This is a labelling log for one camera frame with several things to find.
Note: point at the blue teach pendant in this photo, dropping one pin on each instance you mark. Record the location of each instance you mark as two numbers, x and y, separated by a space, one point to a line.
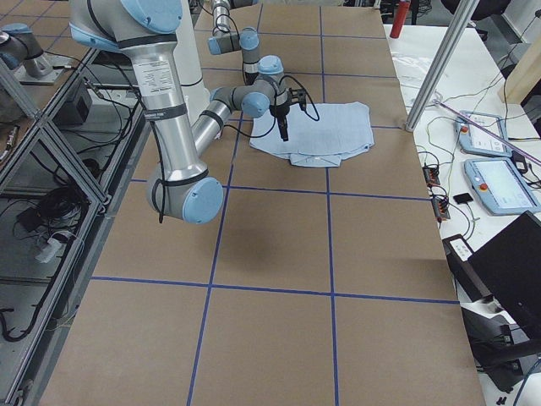
500 186
473 140

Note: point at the clear plastic bag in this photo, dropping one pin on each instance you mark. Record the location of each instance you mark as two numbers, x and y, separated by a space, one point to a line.
411 70

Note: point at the lower blue teach pendant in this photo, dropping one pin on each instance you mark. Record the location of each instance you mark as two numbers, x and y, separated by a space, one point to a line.
500 186

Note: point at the wooden beam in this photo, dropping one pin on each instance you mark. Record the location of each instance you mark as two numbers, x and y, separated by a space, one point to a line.
521 17

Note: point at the white power strip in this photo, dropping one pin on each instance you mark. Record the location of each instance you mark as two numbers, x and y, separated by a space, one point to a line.
50 249

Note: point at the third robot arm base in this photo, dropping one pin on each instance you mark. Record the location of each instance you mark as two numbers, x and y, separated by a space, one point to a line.
24 56

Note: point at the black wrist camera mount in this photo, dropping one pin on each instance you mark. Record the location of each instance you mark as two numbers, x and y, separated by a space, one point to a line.
297 97

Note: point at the brown paper table cover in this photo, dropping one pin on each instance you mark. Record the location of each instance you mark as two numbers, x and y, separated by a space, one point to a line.
314 286

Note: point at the red cylinder bottle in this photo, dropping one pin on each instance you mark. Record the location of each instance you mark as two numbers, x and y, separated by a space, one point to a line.
400 18

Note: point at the black power box with label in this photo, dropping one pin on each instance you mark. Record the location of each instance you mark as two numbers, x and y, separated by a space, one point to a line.
458 252

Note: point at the aluminium frame post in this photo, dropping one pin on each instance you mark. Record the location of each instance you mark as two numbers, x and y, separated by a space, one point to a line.
444 52

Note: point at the light blue button shirt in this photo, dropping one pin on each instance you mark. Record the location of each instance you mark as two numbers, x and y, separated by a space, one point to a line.
342 132

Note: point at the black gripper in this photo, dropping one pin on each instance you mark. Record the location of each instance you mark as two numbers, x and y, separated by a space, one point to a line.
250 77
280 112

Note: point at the small black square pad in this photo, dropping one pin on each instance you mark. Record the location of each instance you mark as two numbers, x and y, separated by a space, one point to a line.
463 198

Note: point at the grey box under rack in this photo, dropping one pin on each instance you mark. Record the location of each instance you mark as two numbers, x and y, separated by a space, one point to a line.
76 108

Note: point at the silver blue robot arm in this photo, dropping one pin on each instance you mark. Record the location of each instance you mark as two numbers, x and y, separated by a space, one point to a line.
226 37
146 32

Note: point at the black monitor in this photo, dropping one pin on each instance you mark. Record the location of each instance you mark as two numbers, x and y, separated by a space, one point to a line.
509 266

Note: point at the upper blue teach pendant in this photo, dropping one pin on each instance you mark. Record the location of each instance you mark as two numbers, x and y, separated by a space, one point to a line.
473 140

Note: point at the aluminium frame rack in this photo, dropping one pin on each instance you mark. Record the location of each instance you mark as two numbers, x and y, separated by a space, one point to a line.
62 181

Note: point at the red black electronics board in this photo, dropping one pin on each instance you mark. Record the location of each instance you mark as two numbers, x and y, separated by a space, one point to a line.
440 204
431 175

